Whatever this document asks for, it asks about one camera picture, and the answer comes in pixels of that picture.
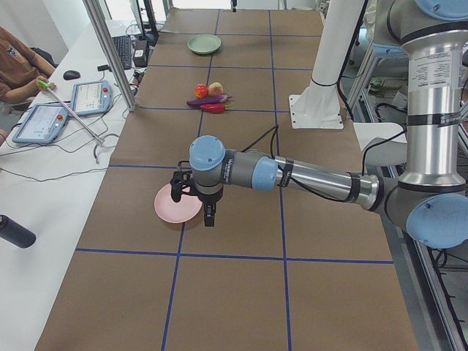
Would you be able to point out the metal pointer stick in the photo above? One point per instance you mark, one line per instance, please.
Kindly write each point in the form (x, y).
(99, 140)

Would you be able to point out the pink plate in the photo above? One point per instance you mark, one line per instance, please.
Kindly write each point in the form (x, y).
(172, 212)

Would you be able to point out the aluminium frame post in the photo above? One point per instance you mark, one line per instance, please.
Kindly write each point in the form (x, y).
(97, 18)

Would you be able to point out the red chili pepper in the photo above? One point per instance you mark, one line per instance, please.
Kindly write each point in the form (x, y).
(215, 108)

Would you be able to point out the black computer mouse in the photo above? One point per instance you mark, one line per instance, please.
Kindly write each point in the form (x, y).
(71, 74)

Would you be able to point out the far blue teach pendant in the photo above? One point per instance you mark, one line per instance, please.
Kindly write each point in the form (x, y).
(91, 98)

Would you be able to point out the black water bottle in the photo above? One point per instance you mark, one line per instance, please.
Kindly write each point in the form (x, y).
(16, 234)

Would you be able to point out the person in brown shirt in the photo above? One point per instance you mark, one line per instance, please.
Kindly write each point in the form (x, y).
(21, 70)

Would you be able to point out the yellow pink peach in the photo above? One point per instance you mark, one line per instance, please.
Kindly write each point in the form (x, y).
(215, 89)

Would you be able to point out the black keyboard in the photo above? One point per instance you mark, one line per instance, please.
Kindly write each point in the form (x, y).
(123, 46)

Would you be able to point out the green plate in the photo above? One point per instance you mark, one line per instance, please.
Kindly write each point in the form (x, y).
(204, 44)

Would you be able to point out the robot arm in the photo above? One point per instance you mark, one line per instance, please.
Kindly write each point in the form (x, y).
(427, 201)

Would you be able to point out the near blue teach pendant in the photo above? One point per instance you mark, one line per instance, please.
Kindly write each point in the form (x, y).
(42, 125)

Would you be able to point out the purple eggplant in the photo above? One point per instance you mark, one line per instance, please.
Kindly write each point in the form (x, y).
(208, 100)

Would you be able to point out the white chair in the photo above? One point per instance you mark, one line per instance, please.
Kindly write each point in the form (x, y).
(393, 152)

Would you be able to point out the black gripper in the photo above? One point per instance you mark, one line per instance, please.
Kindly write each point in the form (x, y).
(209, 199)

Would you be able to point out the blue teach pendant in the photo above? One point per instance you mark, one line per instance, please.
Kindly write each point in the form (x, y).
(91, 98)
(42, 125)

